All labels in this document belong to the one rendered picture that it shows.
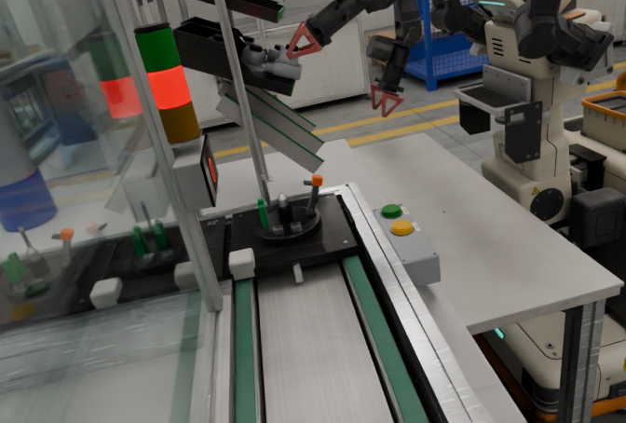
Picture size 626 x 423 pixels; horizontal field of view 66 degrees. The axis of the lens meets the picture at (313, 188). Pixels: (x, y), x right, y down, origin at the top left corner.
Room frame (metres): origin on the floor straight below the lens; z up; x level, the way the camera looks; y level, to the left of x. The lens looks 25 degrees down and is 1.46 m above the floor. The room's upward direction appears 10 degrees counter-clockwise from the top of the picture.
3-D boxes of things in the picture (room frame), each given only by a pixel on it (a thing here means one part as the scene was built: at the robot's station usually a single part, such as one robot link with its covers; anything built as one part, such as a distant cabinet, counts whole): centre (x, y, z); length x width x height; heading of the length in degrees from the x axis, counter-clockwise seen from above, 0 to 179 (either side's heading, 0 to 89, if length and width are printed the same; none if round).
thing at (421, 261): (0.79, -0.16, 0.93); 0.21 x 0.07 x 0.06; 4
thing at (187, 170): (0.67, 0.17, 1.29); 0.12 x 0.05 x 0.25; 4
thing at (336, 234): (0.86, 0.06, 0.96); 0.24 x 0.24 x 0.02; 4
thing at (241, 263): (0.76, 0.16, 0.97); 0.05 x 0.05 x 0.04; 4
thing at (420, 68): (5.38, -1.94, 0.49); 1.26 x 0.87 x 0.98; 98
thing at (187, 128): (0.67, 0.17, 1.28); 0.05 x 0.05 x 0.05
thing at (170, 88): (0.67, 0.17, 1.33); 0.05 x 0.05 x 0.05
